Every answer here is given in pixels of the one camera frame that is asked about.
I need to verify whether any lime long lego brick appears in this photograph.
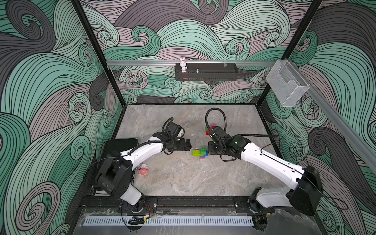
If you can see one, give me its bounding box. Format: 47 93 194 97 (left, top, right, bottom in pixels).
192 150 202 157

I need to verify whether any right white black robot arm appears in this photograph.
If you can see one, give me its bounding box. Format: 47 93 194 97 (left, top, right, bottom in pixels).
208 126 323 216

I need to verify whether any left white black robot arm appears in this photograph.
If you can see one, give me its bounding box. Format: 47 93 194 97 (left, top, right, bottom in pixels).
95 118 192 212

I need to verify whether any pink toy figure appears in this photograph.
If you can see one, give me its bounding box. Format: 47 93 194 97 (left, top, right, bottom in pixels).
138 164 149 176

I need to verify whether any black box on table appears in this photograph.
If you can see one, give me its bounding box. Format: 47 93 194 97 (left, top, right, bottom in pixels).
102 138 139 158

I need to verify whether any white pink bunny figurine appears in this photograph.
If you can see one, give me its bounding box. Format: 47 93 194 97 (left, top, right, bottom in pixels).
179 57 188 73

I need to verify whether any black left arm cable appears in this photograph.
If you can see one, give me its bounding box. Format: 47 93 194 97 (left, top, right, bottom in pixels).
161 117 186 147

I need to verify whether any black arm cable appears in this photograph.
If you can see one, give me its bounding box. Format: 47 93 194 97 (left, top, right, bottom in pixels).
205 108 280 140
161 117 186 147

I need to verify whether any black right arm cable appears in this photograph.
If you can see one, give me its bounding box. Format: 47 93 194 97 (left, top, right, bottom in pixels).
205 108 280 140

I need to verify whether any black wall shelf tray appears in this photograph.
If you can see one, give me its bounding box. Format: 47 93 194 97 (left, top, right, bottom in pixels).
175 63 239 83

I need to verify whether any white slotted cable duct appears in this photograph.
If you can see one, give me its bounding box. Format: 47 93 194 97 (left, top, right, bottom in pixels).
83 216 254 227

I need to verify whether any clear plastic wall bin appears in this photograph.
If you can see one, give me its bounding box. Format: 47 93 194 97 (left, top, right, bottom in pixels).
266 60 310 107

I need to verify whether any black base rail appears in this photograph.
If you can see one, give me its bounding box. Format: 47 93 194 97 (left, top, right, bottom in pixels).
80 196 298 215

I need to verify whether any aluminium rail back wall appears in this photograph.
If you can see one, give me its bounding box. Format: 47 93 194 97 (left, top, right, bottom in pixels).
106 60 276 67

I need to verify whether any aluminium rail wall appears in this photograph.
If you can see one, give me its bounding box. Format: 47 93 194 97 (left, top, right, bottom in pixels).
106 60 276 67
293 64 376 171

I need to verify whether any aluminium rail right wall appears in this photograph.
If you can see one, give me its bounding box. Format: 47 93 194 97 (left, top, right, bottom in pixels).
293 64 376 171

